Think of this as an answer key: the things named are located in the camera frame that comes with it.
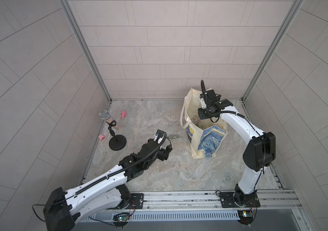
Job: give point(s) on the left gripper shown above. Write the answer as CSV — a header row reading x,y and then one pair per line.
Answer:
x,y
164,153

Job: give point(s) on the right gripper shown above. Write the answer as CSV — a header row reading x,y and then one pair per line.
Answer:
x,y
201,115

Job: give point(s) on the green compass set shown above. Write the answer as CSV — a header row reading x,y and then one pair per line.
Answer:
x,y
174,137

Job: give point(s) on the cream canvas tote bag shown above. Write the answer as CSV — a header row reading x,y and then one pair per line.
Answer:
x,y
204,136

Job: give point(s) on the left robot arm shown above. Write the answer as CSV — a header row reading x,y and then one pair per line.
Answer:
x,y
65,208

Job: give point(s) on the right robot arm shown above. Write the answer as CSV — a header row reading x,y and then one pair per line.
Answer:
x,y
260,150

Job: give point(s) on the black microphone stand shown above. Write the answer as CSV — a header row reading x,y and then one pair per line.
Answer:
x,y
117,142

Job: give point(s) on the pink pig toy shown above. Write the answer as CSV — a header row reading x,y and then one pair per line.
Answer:
x,y
123,114

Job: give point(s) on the pink eraser block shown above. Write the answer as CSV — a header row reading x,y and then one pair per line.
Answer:
x,y
101,137

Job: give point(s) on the left circuit board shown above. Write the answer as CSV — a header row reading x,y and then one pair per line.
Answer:
x,y
121,219

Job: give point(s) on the circuit board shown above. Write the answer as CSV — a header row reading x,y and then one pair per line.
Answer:
x,y
121,219
245,217

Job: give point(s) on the right circuit board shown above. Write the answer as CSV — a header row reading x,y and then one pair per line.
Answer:
x,y
245,217

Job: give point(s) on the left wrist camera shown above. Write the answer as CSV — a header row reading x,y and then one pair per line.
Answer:
x,y
160,136

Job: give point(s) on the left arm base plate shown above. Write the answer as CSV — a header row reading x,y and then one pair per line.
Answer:
x,y
135,199

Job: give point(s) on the aluminium front rail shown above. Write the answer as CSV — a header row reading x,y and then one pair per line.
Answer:
x,y
279,209

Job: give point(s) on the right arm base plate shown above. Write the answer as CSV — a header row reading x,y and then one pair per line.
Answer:
x,y
227,199

